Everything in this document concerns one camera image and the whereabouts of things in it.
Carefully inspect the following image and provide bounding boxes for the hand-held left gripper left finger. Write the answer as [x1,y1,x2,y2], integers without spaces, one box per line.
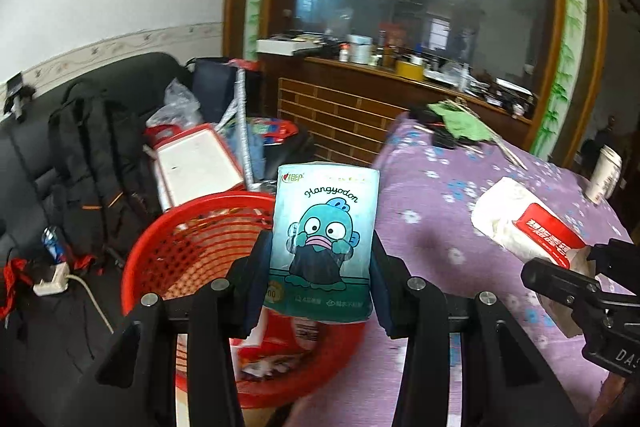
[80,232,273,427]

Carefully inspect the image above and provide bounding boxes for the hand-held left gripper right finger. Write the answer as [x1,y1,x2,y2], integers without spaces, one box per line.
[370,232,576,427]

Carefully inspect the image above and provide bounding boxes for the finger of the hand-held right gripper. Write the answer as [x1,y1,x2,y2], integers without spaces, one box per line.
[587,238,640,280]
[522,258,608,308]

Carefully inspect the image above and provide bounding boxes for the red plastic basket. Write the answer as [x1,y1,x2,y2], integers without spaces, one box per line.
[121,193,368,409]

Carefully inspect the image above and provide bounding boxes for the teal cartoon tissue pack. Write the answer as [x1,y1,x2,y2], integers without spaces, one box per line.
[263,162,381,324]

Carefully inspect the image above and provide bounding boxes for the white tumbler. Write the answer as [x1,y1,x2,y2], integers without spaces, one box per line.
[585,145,623,204]

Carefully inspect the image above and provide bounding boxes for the blue cloth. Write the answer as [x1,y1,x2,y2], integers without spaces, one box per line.
[225,127,266,180]

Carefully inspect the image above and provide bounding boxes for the red framed whiteboard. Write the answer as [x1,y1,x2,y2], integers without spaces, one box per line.
[152,124,246,212]

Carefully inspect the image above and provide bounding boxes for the wooden sticks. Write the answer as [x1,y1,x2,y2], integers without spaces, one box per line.
[440,99,528,170]

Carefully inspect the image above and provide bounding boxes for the black bag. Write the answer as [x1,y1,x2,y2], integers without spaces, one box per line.
[262,134,316,178]

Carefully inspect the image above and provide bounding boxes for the red blue package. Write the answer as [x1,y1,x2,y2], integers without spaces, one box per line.
[245,117,298,144]

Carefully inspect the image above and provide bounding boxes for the silver wrapped pole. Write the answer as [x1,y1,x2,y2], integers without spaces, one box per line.
[215,66,258,190]

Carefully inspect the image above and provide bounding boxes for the black pouch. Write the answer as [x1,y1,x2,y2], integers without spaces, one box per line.
[411,107,458,150]

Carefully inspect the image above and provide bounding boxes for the green cloth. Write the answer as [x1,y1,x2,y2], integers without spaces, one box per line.
[427,101,493,142]

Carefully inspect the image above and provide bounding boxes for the wooden brick pattern counter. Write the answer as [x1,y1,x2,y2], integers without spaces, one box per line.
[257,52,533,168]

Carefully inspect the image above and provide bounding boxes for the white power adapter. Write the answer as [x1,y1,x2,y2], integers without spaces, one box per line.
[32,263,69,297]

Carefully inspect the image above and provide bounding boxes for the clear plastic bag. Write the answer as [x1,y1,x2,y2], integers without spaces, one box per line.
[146,78,203,130]

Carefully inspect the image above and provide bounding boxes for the blue can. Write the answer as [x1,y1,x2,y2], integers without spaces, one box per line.
[41,227,63,260]

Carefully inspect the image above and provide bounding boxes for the black backpack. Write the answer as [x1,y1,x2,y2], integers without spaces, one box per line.
[47,81,161,268]

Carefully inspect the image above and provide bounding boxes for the dark blue bag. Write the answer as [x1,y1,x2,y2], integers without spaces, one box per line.
[192,57,261,125]

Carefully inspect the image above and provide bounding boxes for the yellow box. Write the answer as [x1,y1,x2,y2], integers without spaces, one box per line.
[395,59,426,82]

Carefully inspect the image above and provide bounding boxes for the white shelf board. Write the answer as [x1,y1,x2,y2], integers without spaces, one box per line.
[256,38,307,56]

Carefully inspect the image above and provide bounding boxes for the black sofa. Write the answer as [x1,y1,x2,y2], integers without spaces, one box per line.
[0,52,193,427]

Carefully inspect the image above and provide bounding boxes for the white round container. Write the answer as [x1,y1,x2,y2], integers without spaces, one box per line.
[346,35,373,64]

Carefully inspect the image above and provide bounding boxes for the white cable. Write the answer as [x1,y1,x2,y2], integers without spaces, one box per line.
[65,274,116,335]

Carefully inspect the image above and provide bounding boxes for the red strap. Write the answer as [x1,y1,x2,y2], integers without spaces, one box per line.
[0,257,31,320]

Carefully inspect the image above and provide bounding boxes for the wall socket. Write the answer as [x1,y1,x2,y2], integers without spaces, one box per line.
[4,74,35,124]

